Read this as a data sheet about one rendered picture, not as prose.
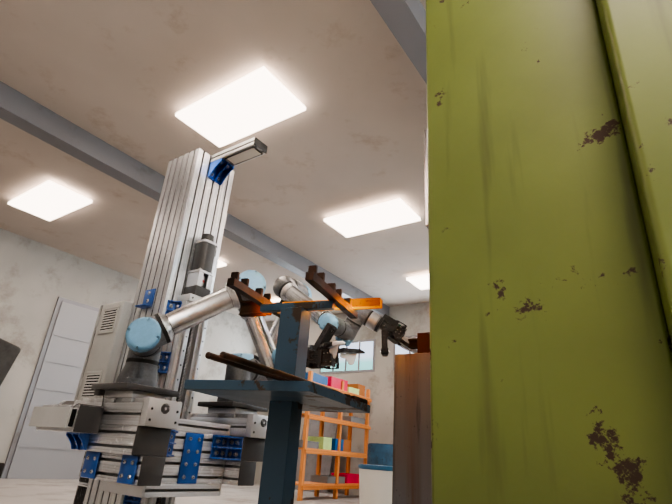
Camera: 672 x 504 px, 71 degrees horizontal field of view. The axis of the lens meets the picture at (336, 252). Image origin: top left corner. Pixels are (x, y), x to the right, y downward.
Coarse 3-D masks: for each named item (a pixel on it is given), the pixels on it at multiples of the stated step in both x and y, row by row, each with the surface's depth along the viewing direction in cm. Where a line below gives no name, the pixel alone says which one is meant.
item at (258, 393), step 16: (192, 384) 101; (208, 384) 100; (224, 384) 99; (240, 384) 97; (256, 384) 96; (272, 384) 95; (288, 384) 93; (304, 384) 92; (240, 400) 117; (256, 400) 114; (272, 400) 112; (288, 400) 109; (304, 400) 107; (320, 400) 104; (336, 400) 104; (352, 400) 113
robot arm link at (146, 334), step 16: (256, 272) 184; (224, 288) 181; (192, 304) 175; (208, 304) 176; (224, 304) 178; (240, 304) 181; (144, 320) 164; (160, 320) 167; (176, 320) 170; (192, 320) 173; (128, 336) 162; (144, 336) 163; (160, 336) 165; (144, 352) 166
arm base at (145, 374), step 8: (128, 360) 174; (136, 360) 173; (144, 360) 173; (152, 360) 175; (128, 368) 171; (136, 368) 172; (144, 368) 172; (152, 368) 175; (120, 376) 170; (128, 376) 169; (136, 376) 170; (144, 376) 171; (152, 376) 173; (144, 384) 169; (152, 384) 172
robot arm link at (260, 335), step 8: (248, 320) 193; (256, 320) 192; (264, 320) 196; (248, 328) 194; (256, 328) 191; (264, 328) 193; (256, 336) 191; (264, 336) 191; (256, 344) 191; (264, 344) 190; (272, 344) 192; (264, 352) 189; (272, 352) 190; (264, 360) 188
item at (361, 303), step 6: (246, 300) 142; (318, 300) 134; (324, 300) 133; (354, 300) 130; (360, 300) 129; (366, 300) 129; (372, 300) 128; (378, 300) 127; (246, 306) 142; (252, 306) 141; (258, 306) 141; (354, 306) 129; (360, 306) 129; (366, 306) 129; (372, 306) 128; (378, 306) 128; (240, 312) 142; (246, 312) 141; (252, 312) 140; (258, 312) 139
